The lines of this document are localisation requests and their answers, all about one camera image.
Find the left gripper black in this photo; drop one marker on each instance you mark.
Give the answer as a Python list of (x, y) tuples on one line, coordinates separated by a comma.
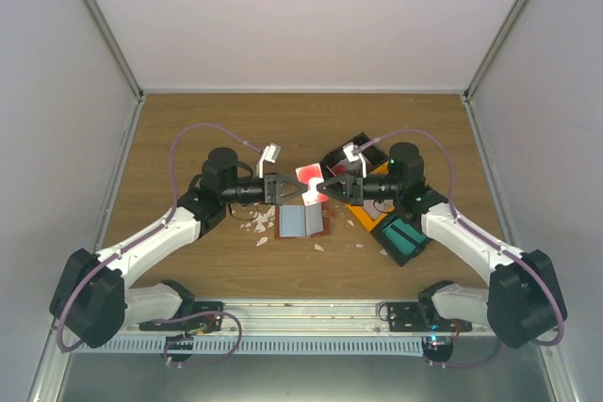
[(272, 193)]

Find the aluminium front rail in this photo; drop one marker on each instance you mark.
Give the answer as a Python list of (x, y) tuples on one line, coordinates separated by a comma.
[(306, 315)]

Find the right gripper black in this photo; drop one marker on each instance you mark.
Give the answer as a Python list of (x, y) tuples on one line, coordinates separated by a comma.
[(349, 197)]

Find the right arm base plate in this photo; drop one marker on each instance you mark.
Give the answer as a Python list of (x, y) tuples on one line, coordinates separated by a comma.
[(405, 316)]

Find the red white credit card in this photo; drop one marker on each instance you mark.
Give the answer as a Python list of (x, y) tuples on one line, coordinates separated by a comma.
[(311, 175)]

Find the black bin with teal item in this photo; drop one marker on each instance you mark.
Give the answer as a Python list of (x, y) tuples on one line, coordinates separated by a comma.
[(377, 233)]

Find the teal item in bin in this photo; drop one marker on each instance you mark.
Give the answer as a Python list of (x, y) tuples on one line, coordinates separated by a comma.
[(403, 240)]

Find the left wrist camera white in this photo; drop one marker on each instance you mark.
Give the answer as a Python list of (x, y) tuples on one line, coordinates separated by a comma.
[(268, 155)]

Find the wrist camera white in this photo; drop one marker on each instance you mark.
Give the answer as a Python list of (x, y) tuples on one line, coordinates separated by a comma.
[(268, 155), (355, 159)]

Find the black storage bin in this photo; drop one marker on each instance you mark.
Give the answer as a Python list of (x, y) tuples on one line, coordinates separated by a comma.
[(341, 159)]

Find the card in yellow bin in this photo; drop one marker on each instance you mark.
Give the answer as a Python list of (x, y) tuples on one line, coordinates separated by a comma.
[(375, 209)]

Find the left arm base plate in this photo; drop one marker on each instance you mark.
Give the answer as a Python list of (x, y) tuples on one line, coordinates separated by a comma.
[(203, 323)]

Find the grey slotted cable duct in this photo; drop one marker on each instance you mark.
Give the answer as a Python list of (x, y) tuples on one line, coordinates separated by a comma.
[(257, 345)]

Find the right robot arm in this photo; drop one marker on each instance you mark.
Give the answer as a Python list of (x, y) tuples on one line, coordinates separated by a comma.
[(522, 300)]

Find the brown leather card holder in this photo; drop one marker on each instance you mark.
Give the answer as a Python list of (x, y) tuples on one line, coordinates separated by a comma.
[(299, 221)]

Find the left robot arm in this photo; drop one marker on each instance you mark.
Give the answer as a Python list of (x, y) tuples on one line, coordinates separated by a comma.
[(95, 296)]

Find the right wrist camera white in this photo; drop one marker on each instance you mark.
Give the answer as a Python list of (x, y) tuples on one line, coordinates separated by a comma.
[(355, 159)]

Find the cards in black bin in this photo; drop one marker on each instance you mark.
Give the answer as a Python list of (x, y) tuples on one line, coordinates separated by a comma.
[(339, 168)]

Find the yellow storage bin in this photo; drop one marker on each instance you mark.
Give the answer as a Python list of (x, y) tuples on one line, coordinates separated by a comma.
[(361, 215)]

